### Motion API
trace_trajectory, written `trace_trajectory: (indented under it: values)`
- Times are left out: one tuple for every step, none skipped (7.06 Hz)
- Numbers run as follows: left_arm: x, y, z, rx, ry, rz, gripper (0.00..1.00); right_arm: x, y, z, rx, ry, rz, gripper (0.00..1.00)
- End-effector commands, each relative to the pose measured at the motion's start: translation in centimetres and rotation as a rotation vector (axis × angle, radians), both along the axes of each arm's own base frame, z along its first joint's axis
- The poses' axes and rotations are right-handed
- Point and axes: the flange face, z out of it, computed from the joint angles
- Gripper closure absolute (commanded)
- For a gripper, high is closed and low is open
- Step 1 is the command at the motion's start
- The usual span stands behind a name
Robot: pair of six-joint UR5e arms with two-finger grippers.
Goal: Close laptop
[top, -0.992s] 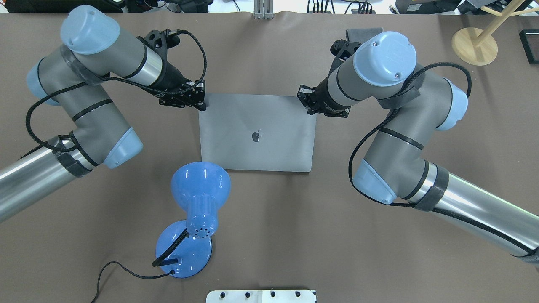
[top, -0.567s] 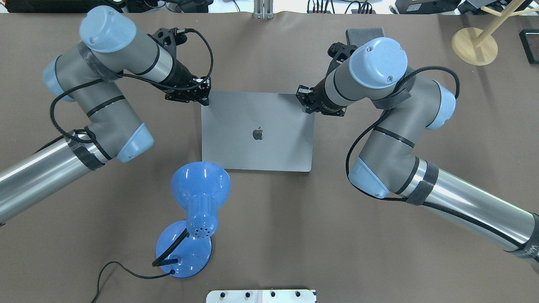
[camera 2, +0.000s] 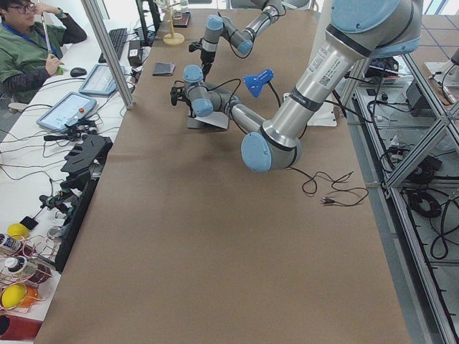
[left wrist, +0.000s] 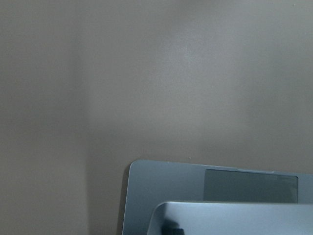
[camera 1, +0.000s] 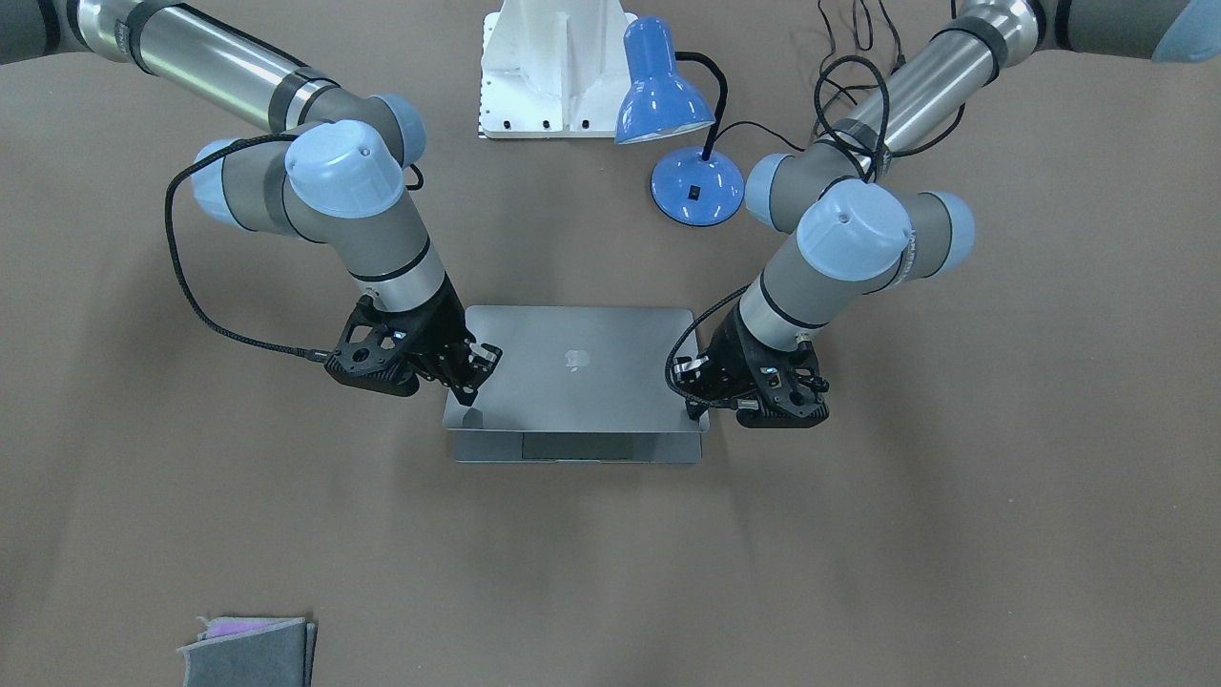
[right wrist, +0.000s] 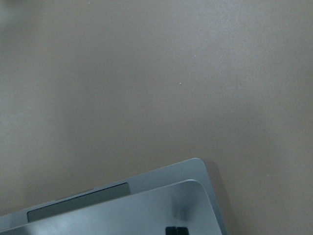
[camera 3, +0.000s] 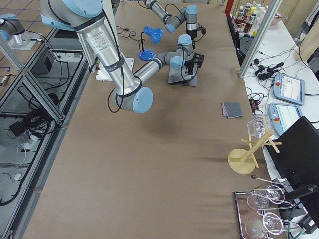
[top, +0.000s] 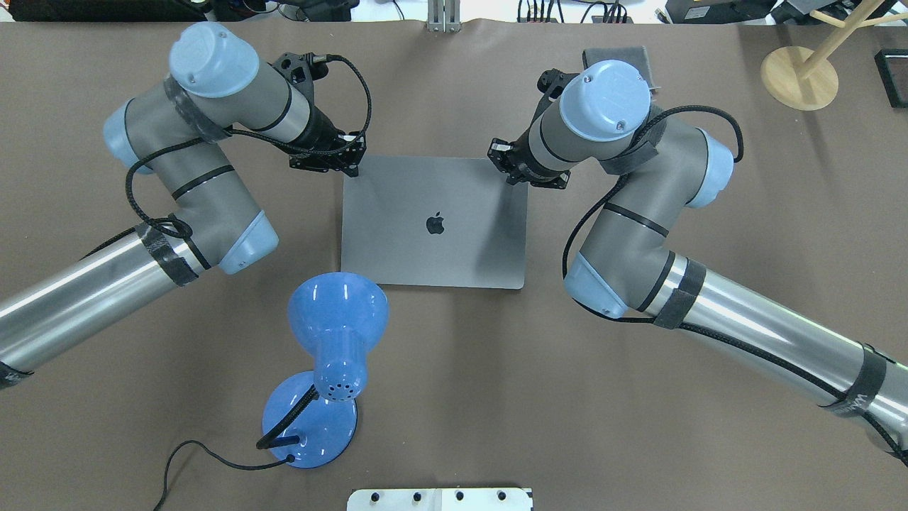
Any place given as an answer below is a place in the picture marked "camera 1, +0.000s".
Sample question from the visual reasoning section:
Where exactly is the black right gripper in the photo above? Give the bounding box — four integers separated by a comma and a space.
383, 279, 505, 408

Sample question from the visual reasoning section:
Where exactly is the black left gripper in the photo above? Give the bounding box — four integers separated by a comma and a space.
668, 304, 790, 421

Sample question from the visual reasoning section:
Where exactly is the grey laptop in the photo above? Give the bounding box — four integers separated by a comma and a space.
442, 305, 709, 465

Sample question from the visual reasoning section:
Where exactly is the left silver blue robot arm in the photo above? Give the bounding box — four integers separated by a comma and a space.
665, 1, 1219, 427

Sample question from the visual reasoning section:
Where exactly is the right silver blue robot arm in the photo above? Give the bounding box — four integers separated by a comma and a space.
2, 1, 502, 406

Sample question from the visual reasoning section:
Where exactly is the blue desk lamp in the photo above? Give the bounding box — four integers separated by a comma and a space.
614, 13, 745, 227

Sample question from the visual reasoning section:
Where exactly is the grey felt pouch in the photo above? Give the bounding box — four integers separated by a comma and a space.
177, 616, 317, 686

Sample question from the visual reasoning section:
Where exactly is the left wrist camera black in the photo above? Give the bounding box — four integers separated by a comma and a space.
735, 340, 830, 430

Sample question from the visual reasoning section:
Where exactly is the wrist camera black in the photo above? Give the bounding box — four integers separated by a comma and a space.
735, 340, 830, 430
324, 295, 422, 397

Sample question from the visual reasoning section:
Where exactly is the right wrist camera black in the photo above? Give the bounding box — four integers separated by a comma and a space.
324, 295, 422, 397

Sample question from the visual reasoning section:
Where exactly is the black braided camera cable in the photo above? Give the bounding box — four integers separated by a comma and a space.
164, 134, 335, 364

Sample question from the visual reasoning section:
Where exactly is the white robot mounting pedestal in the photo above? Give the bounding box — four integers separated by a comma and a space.
479, 1, 637, 140

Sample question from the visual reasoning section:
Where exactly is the black cable on table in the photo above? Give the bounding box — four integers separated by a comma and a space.
813, 0, 966, 182

